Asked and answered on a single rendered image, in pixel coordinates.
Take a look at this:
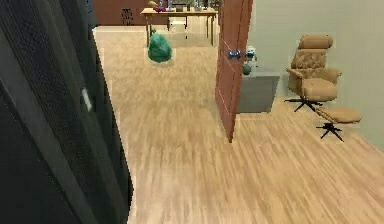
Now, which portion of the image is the red-brown room door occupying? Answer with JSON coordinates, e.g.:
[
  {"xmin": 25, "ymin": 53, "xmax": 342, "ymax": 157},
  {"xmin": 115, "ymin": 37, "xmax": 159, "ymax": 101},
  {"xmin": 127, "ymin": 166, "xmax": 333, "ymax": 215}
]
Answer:
[{"xmin": 214, "ymin": 0, "xmax": 254, "ymax": 144}]

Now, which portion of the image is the grey side table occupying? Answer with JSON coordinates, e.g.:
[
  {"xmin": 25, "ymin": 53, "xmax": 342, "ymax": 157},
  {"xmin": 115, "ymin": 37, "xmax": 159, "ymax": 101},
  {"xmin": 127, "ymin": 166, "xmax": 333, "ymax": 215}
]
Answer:
[{"xmin": 235, "ymin": 68, "xmax": 282, "ymax": 115}]

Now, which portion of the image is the green round bag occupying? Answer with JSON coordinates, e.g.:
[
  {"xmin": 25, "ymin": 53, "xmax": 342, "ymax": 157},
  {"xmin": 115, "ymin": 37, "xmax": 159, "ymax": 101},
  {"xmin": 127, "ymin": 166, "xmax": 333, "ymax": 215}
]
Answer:
[{"xmin": 147, "ymin": 29, "xmax": 174, "ymax": 64}]

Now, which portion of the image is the light wooden table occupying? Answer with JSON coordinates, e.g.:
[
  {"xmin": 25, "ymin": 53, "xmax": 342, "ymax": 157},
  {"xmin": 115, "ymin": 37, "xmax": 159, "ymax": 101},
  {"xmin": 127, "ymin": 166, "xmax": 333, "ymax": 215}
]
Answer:
[{"xmin": 139, "ymin": 7, "xmax": 219, "ymax": 48}]

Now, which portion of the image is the tan lounge chair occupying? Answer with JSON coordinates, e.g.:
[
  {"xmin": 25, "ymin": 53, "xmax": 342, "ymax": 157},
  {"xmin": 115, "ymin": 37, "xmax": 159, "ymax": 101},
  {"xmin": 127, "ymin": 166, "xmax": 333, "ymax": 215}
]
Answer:
[{"xmin": 283, "ymin": 33, "xmax": 343, "ymax": 113}]

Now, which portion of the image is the red-brown sideboard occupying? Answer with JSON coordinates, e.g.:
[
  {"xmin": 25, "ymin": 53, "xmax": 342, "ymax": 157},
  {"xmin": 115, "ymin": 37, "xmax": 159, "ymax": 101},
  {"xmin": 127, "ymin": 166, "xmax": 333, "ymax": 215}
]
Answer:
[{"xmin": 92, "ymin": 0, "xmax": 170, "ymax": 27}]

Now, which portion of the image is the tall black cabinet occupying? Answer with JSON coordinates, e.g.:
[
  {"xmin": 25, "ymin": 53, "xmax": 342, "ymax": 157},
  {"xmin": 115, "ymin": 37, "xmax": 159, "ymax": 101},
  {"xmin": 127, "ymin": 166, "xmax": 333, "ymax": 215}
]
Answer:
[{"xmin": 0, "ymin": 0, "xmax": 135, "ymax": 224}]

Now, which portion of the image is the tan footstool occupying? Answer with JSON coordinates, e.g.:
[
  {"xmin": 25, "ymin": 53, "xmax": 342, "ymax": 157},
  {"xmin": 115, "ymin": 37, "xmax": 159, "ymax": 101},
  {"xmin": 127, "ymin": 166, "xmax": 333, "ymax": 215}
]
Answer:
[{"xmin": 314, "ymin": 105, "xmax": 363, "ymax": 143}]

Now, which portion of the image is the blue door handle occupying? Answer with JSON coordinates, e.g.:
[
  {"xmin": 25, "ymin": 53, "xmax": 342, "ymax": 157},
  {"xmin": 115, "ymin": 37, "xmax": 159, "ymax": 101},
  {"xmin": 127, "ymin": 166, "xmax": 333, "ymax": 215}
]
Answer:
[{"xmin": 227, "ymin": 49, "xmax": 242, "ymax": 61}]

